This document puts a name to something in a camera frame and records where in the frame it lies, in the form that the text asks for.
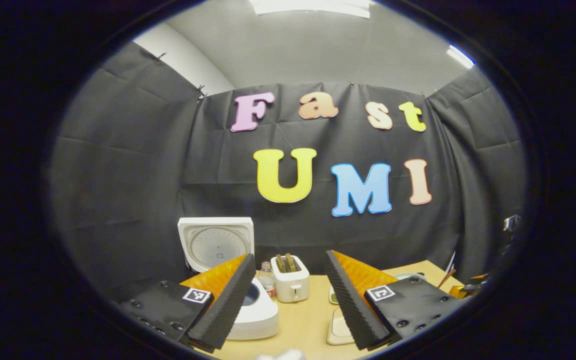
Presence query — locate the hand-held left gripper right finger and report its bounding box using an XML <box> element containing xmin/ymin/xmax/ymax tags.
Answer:
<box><xmin>324</xmin><ymin>250</ymin><xmax>466</xmax><ymax>351</ymax></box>

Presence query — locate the white rice cooker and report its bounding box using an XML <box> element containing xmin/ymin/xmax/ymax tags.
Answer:
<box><xmin>178</xmin><ymin>216</ymin><xmax>280</xmax><ymax>341</ymax></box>

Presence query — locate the black backdrop cloth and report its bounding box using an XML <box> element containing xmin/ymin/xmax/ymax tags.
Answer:
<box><xmin>50</xmin><ymin>42</ymin><xmax>526</xmax><ymax>301</ymax></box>

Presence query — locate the large ceiling light panel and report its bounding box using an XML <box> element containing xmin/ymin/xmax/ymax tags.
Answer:
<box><xmin>250</xmin><ymin>0</ymin><xmax>371</xmax><ymax>19</ymax></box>

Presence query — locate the clear box of rice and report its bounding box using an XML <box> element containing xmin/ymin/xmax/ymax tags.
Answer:
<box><xmin>326</xmin><ymin>307</ymin><xmax>356</xmax><ymax>346</ymax></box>

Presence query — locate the white toaster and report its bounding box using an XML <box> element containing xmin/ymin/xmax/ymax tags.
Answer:
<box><xmin>270</xmin><ymin>254</ymin><xmax>311</xmax><ymax>303</ymax></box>

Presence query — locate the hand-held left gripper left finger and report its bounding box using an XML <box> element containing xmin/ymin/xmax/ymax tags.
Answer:
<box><xmin>118</xmin><ymin>253</ymin><xmax>257</xmax><ymax>353</ymax></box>

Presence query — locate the clear plastic water bottle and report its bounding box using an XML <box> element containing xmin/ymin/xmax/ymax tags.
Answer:
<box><xmin>259</xmin><ymin>261</ymin><xmax>277</xmax><ymax>301</ymax></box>

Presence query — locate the small ceiling light panel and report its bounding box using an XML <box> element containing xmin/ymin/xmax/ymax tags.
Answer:
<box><xmin>447</xmin><ymin>45</ymin><xmax>475</xmax><ymax>69</ymax></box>

